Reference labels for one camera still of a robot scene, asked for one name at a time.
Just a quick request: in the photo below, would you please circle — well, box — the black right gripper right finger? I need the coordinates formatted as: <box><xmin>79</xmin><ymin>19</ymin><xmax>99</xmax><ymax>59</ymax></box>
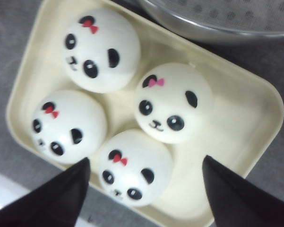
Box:
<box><xmin>202</xmin><ymin>156</ymin><xmax>284</xmax><ymax>227</ymax></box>

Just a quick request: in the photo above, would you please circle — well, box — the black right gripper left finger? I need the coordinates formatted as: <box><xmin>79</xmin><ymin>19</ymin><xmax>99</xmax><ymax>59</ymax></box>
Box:
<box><xmin>0</xmin><ymin>158</ymin><xmax>90</xmax><ymax>227</ymax></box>

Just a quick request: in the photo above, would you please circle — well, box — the beige rectangular plastic tray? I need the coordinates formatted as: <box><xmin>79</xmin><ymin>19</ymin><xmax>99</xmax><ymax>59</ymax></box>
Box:
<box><xmin>6</xmin><ymin>0</ymin><xmax>284</xmax><ymax>227</ymax></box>

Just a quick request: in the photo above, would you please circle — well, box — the stainless steel steamer pot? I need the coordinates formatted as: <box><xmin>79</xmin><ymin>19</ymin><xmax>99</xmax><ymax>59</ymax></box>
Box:
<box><xmin>139</xmin><ymin>0</ymin><xmax>284</xmax><ymax>45</ymax></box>

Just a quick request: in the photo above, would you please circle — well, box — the cream panda bun pink bow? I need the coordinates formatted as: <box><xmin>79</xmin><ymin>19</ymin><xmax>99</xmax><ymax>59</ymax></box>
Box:
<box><xmin>62</xmin><ymin>8</ymin><xmax>141</xmax><ymax>93</ymax></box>

